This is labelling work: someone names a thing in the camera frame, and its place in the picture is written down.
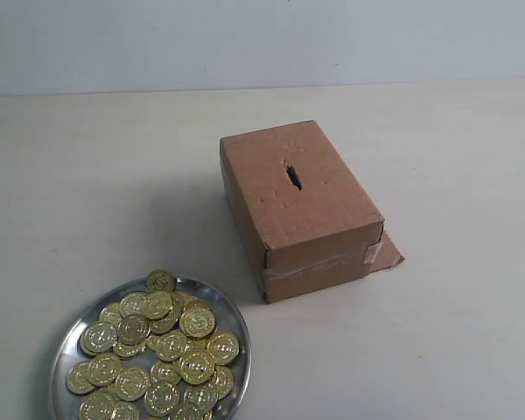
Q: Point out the brown cardboard slotted box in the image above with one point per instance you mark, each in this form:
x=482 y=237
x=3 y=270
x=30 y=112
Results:
x=306 y=222

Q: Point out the gold coin on plate rim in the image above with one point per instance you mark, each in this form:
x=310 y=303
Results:
x=160 y=280

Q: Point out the gold coin right side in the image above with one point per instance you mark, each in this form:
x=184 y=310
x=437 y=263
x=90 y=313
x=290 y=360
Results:
x=197 y=322

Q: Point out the gold coin top centre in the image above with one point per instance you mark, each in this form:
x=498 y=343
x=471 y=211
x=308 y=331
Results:
x=133 y=303

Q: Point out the gold coin plate middle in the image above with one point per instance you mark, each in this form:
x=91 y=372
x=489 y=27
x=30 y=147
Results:
x=171 y=346

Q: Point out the round metal plate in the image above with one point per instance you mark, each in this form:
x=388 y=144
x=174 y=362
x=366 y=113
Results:
x=62 y=404

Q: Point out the gold coin lower centre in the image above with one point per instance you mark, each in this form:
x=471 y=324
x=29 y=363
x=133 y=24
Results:
x=196 y=366

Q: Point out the gold coin dark centre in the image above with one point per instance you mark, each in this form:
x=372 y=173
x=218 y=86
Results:
x=133 y=329

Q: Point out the gold coin left side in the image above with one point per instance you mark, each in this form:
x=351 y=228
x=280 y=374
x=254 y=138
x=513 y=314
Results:
x=98 y=337

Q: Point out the gold coin bottom centre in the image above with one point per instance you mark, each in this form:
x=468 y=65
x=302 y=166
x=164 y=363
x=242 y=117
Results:
x=161 y=398

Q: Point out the gold coin far left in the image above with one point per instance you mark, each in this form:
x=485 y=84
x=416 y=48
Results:
x=77 y=381

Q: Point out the gold coin bottom left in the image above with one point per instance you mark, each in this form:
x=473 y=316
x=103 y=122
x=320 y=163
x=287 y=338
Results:
x=98 y=406

